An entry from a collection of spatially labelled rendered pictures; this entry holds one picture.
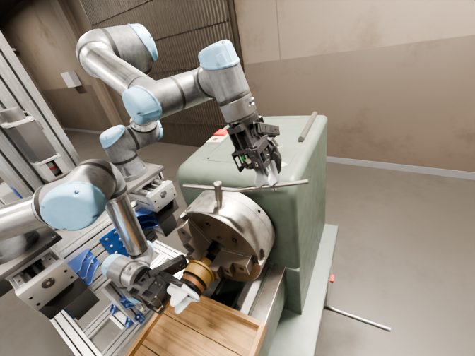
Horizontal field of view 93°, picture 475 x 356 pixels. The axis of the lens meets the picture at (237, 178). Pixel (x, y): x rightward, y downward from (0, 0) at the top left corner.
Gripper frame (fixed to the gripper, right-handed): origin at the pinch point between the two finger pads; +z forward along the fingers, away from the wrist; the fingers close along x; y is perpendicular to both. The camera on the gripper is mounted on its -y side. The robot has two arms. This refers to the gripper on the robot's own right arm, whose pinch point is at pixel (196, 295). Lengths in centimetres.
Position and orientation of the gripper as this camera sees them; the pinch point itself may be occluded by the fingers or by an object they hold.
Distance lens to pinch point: 69.1
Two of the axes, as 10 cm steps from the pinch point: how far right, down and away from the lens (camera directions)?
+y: -4.5, 5.5, -7.0
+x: -1.8, -8.3, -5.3
